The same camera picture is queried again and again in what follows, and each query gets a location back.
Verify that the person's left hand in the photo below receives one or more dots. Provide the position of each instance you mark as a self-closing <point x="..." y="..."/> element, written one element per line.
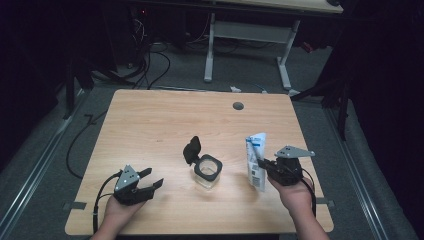
<point x="120" y="215"/>

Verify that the black metal stand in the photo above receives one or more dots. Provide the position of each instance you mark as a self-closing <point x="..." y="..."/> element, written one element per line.
<point x="343" y="110"/>
<point x="70" y="90"/>

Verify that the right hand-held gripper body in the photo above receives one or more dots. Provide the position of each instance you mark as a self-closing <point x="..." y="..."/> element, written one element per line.
<point x="286" y="171"/>

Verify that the grey tape strip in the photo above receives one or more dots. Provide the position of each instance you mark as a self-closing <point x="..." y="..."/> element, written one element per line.
<point x="326" y="201"/>
<point x="76" y="205"/>

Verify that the white and blue milk carton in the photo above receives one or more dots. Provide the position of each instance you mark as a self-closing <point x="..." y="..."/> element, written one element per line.
<point x="255" y="175"/>

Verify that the person's right hand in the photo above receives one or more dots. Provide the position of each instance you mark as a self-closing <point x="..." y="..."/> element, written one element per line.
<point x="298" y="198"/>

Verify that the white-framed wooden desk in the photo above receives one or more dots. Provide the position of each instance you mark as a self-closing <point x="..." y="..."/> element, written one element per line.
<point x="250" y="32"/>

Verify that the white plug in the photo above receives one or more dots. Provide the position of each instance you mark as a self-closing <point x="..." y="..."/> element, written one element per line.
<point x="235" y="89"/>

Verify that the round grey table grommet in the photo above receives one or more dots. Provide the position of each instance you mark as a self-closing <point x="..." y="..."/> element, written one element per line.
<point x="238" y="106"/>

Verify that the glass jar with black lid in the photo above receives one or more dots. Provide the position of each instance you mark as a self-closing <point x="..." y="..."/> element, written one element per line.
<point x="207" y="171"/>

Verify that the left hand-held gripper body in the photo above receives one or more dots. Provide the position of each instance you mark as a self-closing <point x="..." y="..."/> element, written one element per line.
<point x="128" y="196"/>

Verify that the grey metal floor rail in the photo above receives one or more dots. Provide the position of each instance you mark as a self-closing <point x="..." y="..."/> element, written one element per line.
<point x="358" y="186"/>
<point x="30" y="180"/>

